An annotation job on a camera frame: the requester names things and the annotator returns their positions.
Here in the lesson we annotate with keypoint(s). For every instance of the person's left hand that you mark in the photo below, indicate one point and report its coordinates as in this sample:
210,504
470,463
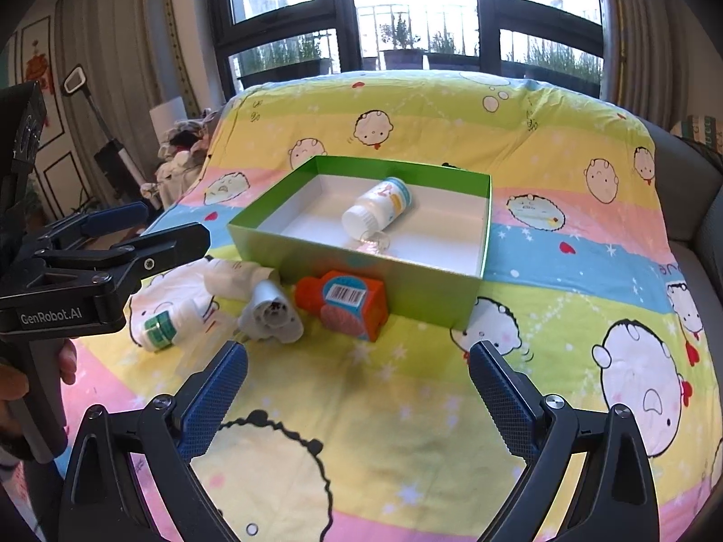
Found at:
11,387

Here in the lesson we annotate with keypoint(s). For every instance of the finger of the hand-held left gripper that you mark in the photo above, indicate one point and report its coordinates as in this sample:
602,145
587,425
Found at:
169,243
116,217

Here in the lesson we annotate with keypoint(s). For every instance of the black window frame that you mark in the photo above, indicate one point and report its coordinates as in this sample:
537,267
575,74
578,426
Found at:
339,5

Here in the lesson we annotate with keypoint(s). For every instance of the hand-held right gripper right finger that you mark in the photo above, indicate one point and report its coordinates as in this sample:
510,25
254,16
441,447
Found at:
500,401

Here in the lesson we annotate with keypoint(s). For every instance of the small clear plastic cup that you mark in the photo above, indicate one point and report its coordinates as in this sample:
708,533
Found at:
371,244

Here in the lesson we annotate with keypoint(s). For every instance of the grey sofa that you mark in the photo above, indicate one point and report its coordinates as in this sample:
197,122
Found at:
697,271

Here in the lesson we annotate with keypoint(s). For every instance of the white bottle green label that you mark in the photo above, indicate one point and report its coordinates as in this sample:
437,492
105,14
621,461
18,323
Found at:
164,324

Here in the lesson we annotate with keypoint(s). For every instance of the long balcony planter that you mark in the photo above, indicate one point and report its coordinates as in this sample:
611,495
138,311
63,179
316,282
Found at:
556,70
282,68

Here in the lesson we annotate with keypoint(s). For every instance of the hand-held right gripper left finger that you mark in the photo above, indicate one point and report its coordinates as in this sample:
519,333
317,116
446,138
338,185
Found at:
217,401

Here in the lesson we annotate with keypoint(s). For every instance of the striped beige curtain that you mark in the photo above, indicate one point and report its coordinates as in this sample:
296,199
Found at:
130,39
644,28

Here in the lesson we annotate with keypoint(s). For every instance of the white plastic packet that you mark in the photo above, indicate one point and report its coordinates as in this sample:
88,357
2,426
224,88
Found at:
231,279

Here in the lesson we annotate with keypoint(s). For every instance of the green white patterned cushion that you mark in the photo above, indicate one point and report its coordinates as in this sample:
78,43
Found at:
703,130

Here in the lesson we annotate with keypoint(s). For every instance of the tall potted plant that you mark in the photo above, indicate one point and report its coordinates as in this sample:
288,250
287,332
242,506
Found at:
402,51

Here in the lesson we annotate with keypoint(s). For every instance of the white cylinder lampshade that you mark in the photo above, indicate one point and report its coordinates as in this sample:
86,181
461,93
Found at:
168,118

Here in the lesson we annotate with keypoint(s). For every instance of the white tube packet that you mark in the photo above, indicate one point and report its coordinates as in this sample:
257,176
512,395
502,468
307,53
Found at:
271,313

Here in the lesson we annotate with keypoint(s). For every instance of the red figure wall poster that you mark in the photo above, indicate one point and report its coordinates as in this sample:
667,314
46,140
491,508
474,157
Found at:
35,62

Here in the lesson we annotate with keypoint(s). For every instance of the small balcony planter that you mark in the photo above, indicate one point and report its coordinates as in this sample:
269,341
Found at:
452,56

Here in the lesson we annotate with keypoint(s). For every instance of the green cardboard box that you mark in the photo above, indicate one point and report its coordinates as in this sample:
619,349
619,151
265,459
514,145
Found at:
395,291

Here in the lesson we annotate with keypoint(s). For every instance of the pile of clothes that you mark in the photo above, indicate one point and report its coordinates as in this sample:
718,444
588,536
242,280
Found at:
183,149

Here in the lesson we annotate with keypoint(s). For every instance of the upright floor cleaner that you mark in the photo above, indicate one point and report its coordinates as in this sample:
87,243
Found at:
116,166

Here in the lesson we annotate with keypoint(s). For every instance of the printed cartoon blanket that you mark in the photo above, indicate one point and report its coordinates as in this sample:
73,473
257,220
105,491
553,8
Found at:
395,412

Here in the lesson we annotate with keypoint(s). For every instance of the white bottle colourful label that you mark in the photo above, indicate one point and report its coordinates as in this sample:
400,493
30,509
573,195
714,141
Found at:
379,203

